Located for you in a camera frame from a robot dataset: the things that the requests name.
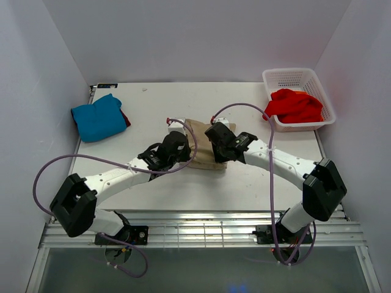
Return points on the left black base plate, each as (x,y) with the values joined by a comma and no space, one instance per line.
(134,235)

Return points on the folded dark red shirt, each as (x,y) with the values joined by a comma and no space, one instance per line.
(127,122)

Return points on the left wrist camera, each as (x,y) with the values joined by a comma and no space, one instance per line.
(176,125)

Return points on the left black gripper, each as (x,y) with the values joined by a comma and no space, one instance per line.
(186,149)

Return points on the beige t shirt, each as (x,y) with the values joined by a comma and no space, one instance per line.
(204,157)

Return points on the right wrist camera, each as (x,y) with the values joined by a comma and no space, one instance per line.
(222,120)

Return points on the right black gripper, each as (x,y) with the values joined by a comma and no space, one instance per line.
(218,149)

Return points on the folded blue t shirt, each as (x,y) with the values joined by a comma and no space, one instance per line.
(99,120)

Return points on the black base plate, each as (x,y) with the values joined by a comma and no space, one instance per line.
(264,235)
(134,235)

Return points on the aluminium frame rails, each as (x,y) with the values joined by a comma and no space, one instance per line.
(233,229)

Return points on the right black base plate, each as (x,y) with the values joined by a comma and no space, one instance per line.
(264,235)

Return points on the red t shirt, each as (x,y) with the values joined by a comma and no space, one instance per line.
(291,108)

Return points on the white plastic basket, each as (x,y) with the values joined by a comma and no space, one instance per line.
(301,79)

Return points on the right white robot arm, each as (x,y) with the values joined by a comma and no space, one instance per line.
(320,182)

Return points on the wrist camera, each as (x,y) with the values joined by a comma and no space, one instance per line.
(176,125)
(222,120)

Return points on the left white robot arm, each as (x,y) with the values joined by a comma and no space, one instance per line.
(75,205)

